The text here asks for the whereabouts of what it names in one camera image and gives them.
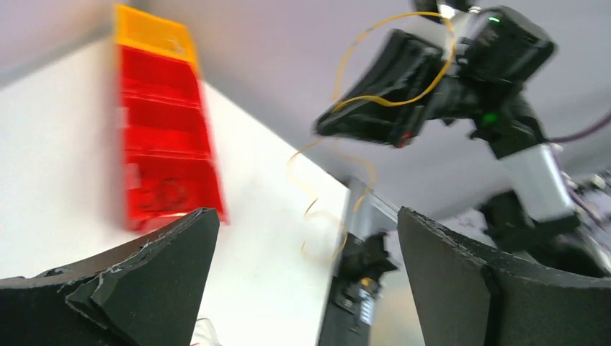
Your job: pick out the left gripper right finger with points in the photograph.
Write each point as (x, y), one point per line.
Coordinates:
(468, 293)

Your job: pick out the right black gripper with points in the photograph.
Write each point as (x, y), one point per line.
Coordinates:
(383, 107)

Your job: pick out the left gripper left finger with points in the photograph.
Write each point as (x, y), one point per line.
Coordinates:
(147, 291)

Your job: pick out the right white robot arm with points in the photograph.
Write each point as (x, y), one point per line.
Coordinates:
(492, 54)

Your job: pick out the front red bin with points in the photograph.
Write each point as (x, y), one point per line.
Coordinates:
(162, 187)

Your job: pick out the middle red bin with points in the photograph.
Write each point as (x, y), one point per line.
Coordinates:
(154, 126)

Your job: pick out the red bin near yellow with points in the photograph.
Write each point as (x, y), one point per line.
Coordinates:
(152, 75)

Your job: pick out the yellow plastic bin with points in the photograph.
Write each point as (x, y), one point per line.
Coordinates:
(138, 29)

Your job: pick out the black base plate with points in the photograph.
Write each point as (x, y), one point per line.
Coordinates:
(356, 284)

